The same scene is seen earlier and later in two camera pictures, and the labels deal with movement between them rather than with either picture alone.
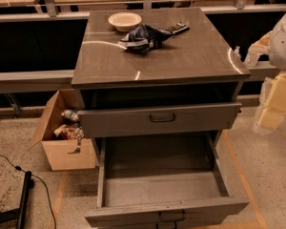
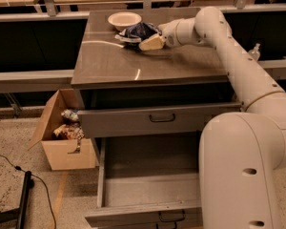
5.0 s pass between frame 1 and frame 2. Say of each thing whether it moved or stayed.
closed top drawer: stayed
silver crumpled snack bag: stayed
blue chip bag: moved
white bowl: stayed
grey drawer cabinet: stayed
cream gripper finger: moved
